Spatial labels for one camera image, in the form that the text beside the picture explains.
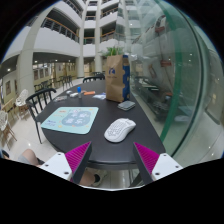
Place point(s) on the orange small object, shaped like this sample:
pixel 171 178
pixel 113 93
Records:
pixel 89 93

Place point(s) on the black plastic chair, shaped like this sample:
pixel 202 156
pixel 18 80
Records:
pixel 37 101

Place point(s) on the small printed card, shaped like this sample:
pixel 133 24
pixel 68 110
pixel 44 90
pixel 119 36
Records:
pixel 60 98

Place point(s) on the small grey box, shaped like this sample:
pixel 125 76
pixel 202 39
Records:
pixel 126 105

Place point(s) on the blue capped bottle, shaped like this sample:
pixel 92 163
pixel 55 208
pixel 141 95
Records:
pixel 79 92

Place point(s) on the white plastic packet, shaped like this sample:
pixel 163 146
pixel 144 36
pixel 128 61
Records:
pixel 100 96

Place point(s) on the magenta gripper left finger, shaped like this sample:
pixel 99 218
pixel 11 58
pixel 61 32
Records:
pixel 71 165

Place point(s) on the white lattice chair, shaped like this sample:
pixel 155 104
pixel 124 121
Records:
pixel 21 100

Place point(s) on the white honeycomb computer mouse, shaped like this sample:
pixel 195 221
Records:
pixel 119 129

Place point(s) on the light teal mouse pad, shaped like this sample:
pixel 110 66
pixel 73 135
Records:
pixel 75 120

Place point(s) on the black chair behind table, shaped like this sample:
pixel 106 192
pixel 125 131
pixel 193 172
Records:
pixel 92 78

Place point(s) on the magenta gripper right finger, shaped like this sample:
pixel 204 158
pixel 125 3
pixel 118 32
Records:
pixel 153 166

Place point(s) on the white small box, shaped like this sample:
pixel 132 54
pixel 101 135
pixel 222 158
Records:
pixel 73 95

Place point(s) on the brown paper bag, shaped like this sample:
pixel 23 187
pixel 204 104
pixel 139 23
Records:
pixel 117 78

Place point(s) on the green potted plant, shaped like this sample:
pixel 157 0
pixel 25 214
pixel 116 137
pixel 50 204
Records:
pixel 112 51

